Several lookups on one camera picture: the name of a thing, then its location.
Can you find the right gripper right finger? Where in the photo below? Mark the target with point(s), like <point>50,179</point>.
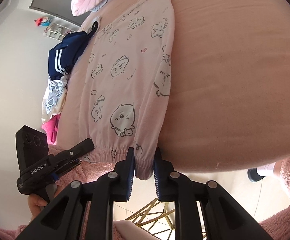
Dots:
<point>203,211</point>

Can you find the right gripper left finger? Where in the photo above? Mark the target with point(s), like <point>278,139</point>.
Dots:
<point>85,210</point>

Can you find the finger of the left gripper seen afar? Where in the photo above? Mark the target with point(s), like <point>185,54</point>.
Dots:
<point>84,147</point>

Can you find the pink cartoon print pajama garment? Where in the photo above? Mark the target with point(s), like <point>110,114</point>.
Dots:
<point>127,85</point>

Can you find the white blue patterned clothes pile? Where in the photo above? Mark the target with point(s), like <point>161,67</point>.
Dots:
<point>54,98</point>

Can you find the person's left hand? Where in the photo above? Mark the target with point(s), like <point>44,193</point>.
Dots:
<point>35,204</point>

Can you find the magenta garment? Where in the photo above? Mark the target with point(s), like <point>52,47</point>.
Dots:
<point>51,129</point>

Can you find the black shoe with white sock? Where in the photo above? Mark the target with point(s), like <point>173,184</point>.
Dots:
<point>258,173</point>

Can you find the pink fluffy blanket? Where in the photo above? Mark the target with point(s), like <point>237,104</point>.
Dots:
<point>262,199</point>

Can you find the navy striped garment left pile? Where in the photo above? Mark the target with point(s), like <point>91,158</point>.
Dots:
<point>63,57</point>

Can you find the pink bed sheet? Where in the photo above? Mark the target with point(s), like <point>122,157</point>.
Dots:
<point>229,101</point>

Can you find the white shelf with toys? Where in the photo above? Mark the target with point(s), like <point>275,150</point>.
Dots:
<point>52,29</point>

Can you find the white black small item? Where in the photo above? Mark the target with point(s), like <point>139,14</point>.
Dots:
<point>94,27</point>

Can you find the grey cabinet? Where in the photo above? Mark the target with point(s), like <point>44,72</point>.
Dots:
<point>60,9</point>

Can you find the gold wire stool frame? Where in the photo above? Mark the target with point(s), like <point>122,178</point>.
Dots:
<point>156,218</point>

